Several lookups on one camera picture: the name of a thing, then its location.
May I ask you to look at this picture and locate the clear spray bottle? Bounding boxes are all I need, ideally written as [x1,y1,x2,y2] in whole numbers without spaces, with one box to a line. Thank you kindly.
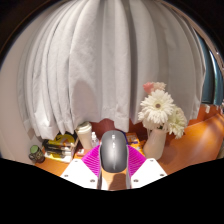
[90,131,101,149]

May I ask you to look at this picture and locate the cream travel cup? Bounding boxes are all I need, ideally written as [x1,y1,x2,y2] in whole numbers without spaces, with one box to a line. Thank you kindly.
[75,121,94,150]

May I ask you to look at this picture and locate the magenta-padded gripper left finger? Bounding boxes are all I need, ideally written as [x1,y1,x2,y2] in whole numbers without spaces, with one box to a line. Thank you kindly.
[60,144,103,191]

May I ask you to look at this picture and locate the dark grey book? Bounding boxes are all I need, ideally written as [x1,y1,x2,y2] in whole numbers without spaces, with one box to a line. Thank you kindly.
[43,146,75,158]

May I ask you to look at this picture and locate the dark green mug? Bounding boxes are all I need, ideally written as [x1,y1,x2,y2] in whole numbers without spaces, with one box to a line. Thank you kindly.
[28,144,46,165]

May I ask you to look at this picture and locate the dark red book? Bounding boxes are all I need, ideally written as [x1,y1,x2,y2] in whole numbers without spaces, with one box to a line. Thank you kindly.
[74,147,89,158]

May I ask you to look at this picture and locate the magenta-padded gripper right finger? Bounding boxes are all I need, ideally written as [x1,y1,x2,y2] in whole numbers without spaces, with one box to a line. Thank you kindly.
[125,143,168,190]

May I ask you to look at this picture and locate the white flower bouquet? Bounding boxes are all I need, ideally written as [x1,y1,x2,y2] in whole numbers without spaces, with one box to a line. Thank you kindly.
[137,81,188,140]

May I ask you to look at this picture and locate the black computer mouse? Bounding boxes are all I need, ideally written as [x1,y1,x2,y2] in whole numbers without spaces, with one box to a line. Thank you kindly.
[99,130,129,174]

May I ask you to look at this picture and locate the white curtain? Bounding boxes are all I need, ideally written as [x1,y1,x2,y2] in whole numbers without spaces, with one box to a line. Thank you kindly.
[18,0,208,141]

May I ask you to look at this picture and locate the white and yellow book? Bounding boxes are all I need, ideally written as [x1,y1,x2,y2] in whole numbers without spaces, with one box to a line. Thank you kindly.
[44,151,73,164]

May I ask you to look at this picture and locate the cream ceramic vase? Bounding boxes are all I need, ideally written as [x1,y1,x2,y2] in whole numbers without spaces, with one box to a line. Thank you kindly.
[143,128,168,161]

